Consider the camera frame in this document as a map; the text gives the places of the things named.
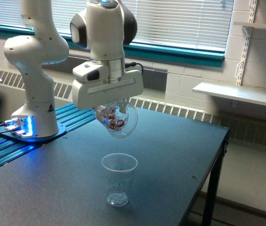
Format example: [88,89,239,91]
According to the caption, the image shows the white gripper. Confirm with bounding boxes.
[72,60,144,110]

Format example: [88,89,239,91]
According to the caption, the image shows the clear plastic cup with candy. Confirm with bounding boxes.
[92,100,138,138]

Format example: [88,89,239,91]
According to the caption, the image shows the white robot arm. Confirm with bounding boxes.
[4,0,144,141]

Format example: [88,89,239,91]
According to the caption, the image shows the clear empty plastic cup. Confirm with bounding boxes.
[101,153,138,207]

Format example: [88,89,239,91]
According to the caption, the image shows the white window blinds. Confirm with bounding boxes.
[0,0,234,52]

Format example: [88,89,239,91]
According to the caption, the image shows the white radiator vent cover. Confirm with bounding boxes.
[0,70,266,146]

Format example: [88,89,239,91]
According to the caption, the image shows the black table leg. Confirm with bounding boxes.
[201,138,228,226]

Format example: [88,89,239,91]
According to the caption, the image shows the blue ribbed aluminium base plate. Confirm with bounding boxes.
[0,102,100,176]

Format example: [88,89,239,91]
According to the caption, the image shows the white upper wall shelf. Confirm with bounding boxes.
[234,22,266,29]

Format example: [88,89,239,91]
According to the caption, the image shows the white wall shelf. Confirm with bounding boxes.
[234,22,266,29]
[193,82,266,106]

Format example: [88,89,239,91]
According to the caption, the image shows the white lower wall shelf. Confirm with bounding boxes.
[193,82,266,106]

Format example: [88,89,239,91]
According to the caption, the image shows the white shelf bracket rail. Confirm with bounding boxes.
[234,0,257,86]

